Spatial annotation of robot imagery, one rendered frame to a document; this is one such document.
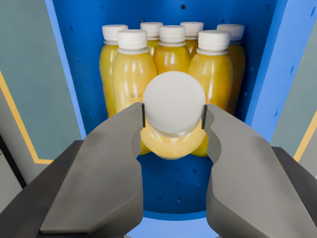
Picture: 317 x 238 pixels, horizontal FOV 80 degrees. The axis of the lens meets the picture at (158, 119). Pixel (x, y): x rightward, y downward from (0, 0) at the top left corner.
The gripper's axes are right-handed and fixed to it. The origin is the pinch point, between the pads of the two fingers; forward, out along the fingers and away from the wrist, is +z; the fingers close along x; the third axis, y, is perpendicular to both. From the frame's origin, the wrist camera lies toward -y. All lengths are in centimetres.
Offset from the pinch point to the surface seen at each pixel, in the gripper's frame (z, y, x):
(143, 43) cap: 14.4, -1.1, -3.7
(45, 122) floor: 126, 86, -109
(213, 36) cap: 13.9, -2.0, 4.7
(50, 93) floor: 126, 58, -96
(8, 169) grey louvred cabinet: 113, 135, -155
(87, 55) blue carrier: 19.1, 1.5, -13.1
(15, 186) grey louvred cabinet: 111, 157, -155
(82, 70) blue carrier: 17.2, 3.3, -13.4
